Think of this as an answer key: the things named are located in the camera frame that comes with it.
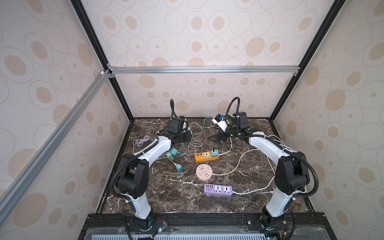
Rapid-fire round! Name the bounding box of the teal plug adapter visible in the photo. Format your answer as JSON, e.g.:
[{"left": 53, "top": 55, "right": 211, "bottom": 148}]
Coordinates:
[
  {"left": 211, "top": 149, "right": 219, "bottom": 158},
  {"left": 166, "top": 148, "right": 179, "bottom": 160},
  {"left": 176, "top": 164, "right": 184, "bottom": 173}
]

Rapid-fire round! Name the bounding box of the orange power strip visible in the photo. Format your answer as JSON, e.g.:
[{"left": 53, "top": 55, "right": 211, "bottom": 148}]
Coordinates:
[{"left": 195, "top": 151, "right": 220, "bottom": 163}]

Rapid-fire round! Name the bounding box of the round pink power strip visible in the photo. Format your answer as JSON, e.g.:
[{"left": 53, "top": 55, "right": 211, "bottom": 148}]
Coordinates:
[{"left": 196, "top": 164, "right": 213, "bottom": 182}]

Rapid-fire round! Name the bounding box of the purple power strip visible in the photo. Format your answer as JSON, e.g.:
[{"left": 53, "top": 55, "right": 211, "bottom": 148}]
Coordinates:
[{"left": 204, "top": 184, "right": 233, "bottom": 197}]

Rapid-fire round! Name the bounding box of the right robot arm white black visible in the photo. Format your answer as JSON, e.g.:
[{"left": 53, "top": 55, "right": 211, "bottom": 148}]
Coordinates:
[{"left": 212, "top": 112, "right": 319, "bottom": 218}]

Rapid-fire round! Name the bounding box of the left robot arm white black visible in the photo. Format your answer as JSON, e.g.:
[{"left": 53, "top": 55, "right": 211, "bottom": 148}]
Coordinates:
[{"left": 109, "top": 116, "right": 192, "bottom": 222}]

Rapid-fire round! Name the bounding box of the green cable bundle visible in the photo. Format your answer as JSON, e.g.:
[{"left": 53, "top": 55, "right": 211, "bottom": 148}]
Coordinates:
[{"left": 154, "top": 118, "right": 188, "bottom": 136}]

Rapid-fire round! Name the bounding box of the white usb cable coil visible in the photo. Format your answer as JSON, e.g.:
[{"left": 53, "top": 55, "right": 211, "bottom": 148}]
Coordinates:
[{"left": 132, "top": 134, "right": 152, "bottom": 148}]

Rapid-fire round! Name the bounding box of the white power cord bundle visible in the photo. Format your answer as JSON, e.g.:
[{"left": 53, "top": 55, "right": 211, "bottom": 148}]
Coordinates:
[{"left": 187, "top": 121, "right": 307, "bottom": 196}]

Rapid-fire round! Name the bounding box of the back aluminium rail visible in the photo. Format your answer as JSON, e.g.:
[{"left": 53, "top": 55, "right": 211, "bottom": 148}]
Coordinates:
[{"left": 110, "top": 66, "right": 300, "bottom": 75}]

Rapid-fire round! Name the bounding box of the aluminium rail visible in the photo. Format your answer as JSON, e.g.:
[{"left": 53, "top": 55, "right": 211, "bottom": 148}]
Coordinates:
[
  {"left": 1, "top": 69, "right": 111, "bottom": 225},
  {"left": 110, "top": 66, "right": 300, "bottom": 75}
]

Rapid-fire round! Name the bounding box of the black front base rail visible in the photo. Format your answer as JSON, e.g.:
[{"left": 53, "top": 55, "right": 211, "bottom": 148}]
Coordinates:
[{"left": 79, "top": 212, "right": 337, "bottom": 240}]

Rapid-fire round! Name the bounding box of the left aluminium rail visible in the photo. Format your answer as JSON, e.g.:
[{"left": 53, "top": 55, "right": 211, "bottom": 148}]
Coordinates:
[{"left": 1, "top": 69, "right": 111, "bottom": 225}]

